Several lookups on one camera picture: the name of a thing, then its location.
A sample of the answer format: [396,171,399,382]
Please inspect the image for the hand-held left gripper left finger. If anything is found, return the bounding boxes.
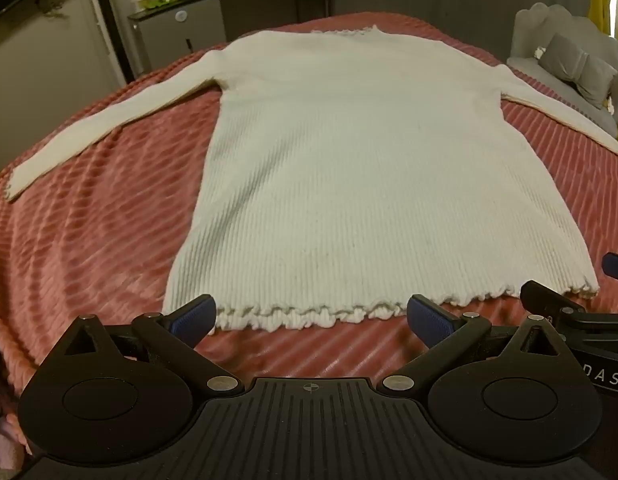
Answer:
[64,294,245,396]

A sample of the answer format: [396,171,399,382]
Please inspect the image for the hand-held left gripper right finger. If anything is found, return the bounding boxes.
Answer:
[378,294,570,396]

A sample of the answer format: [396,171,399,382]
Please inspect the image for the white ribbed knit sweater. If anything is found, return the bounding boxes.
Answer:
[4,25,618,333]

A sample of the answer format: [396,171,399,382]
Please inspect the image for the pink ribbed blanket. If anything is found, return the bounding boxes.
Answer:
[0,12,618,461]

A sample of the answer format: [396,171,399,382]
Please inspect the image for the grey bow pillow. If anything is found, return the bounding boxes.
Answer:
[539,34,618,109]

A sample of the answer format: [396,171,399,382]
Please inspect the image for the grey scalloped chair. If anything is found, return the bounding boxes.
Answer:
[506,2,618,138]

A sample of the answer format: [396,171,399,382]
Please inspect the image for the grey drawer cabinet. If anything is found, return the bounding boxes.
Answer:
[128,0,227,80]

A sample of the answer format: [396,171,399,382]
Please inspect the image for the white framed standing mirror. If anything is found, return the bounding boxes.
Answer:
[76,0,129,87]

